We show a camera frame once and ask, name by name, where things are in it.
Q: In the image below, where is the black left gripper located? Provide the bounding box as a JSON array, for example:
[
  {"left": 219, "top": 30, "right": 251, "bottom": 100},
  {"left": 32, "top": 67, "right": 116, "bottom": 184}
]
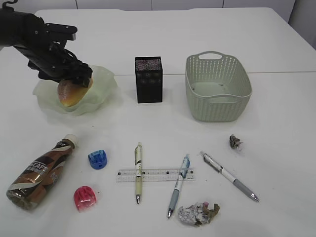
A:
[{"left": 14, "top": 16, "right": 93, "bottom": 88}]

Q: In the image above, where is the sugared bread roll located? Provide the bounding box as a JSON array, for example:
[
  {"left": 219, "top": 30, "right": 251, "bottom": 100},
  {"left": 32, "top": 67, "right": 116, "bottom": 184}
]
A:
[{"left": 57, "top": 78, "right": 93, "bottom": 107}]

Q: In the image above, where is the brown Nescafe coffee bottle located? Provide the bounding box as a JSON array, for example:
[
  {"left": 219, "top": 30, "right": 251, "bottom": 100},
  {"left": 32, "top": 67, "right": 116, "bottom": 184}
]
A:
[{"left": 6, "top": 134, "right": 78, "bottom": 210}]

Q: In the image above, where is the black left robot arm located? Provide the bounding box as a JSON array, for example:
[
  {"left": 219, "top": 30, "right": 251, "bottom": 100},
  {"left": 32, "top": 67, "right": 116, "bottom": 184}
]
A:
[{"left": 0, "top": 7, "right": 92, "bottom": 87}]

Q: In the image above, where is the black mesh pen holder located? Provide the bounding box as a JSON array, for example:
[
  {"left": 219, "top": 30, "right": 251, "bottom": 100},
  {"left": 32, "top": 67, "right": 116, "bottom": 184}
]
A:
[{"left": 135, "top": 56, "right": 163, "bottom": 104}]

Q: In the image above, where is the blue pencil sharpener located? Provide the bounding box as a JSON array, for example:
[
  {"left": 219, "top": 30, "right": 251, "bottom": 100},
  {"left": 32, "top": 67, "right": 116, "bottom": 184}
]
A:
[{"left": 88, "top": 150, "right": 108, "bottom": 170}]

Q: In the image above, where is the cream patterned pen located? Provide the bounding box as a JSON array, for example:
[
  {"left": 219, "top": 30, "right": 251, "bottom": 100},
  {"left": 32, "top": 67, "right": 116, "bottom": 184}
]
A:
[{"left": 134, "top": 142, "right": 143, "bottom": 204}]

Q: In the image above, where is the red pencil sharpener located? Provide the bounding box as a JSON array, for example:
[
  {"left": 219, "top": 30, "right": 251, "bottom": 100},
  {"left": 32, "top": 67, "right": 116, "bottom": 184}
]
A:
[{"left": 74, "top": 186, "right": 97, "bottom": 212}]

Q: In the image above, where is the light blue pen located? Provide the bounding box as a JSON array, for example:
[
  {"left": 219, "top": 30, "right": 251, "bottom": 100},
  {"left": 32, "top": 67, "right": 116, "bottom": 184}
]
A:
[{"left": 167, "top": 154, "right": 190, "bottom": 219}]

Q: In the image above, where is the green plastic basket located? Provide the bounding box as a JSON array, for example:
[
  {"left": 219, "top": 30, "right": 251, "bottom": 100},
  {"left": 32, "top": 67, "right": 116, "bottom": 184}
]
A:
[{"left": 185, "top": 51, "right": 252, "bottom": 122}]

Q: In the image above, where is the white grey pen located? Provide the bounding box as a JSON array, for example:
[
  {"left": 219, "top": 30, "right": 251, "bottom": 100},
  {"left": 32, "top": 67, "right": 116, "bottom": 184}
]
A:
[{"left": 199, "top": 151, "right": 260, "bottom": 202}]

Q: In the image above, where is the clear plastic ruler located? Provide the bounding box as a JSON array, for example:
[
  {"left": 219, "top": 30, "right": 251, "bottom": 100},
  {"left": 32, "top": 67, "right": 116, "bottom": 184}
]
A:
[{"left": 116, "top": 168, "right": 183, "bottom": 182}]

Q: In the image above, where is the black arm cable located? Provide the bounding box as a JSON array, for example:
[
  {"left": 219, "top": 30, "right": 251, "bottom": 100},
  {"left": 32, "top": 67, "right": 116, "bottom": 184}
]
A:
[{"left": 0, "top": 0, "right": 82, "bottom": 67}]

